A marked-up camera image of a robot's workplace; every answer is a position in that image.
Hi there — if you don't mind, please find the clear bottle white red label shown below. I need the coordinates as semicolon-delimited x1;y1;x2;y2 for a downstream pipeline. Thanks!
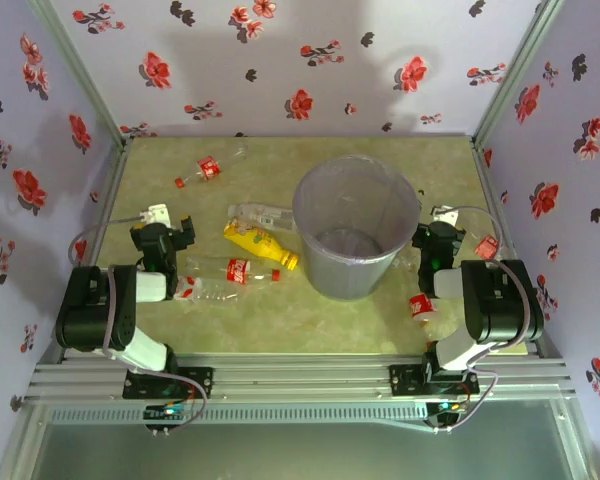
173;273;242;307

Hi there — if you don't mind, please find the yellow plastic bottle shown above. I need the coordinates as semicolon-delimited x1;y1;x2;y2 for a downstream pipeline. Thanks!
222;217;301;272

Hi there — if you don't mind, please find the mesh bin with plastic liner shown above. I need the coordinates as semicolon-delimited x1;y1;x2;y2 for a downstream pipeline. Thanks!
292;153;422;302

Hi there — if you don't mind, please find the clear cola bottle red cap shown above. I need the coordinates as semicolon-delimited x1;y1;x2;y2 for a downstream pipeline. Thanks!
184;254;282;288

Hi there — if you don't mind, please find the small circuit board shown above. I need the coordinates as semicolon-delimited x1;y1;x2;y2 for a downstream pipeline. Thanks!
143;403;189;422
425;398;469;419

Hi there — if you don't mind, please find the grey metal front panel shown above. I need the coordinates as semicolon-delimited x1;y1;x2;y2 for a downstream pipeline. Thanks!
0;399;599;480

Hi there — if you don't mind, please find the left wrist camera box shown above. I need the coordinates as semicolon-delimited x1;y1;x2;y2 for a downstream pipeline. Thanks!
138;201;174;228

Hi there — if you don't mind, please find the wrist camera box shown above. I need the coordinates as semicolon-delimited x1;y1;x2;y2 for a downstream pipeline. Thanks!
138;201;174;228
431;203;460;227

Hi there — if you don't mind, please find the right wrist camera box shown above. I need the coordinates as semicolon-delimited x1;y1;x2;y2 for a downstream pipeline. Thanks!
431;203;460;227

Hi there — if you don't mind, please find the aluminium side rail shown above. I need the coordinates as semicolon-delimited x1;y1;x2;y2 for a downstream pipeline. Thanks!
79;139;134;269
471;142;552;359

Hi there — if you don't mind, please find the left grey arm cable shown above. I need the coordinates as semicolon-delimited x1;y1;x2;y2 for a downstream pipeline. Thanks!
68;213;209;435

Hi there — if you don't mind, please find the aluminium front rail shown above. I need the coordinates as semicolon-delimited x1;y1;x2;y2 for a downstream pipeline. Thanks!
24;351;579;402

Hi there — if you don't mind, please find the aluminium corner post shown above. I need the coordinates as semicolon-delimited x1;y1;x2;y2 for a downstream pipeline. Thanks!
471;0;567;149
29;0;132;149

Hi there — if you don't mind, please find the grey slotted cable duct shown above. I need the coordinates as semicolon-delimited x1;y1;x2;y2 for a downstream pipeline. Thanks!
47;404;431;427

